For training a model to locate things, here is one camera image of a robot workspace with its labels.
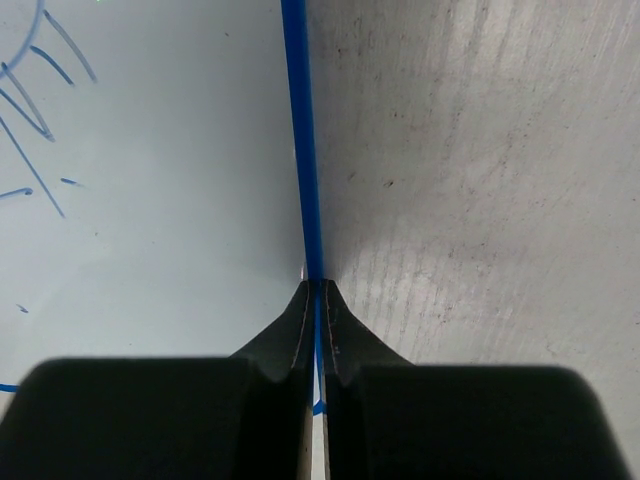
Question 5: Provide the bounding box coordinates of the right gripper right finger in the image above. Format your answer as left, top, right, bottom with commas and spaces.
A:
321, 280, 630, 479

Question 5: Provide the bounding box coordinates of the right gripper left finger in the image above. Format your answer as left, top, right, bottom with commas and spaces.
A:
1, 281, 315, 479

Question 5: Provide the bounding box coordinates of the blue framed small whiteboard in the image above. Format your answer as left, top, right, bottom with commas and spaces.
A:
0, 0, 329, 480

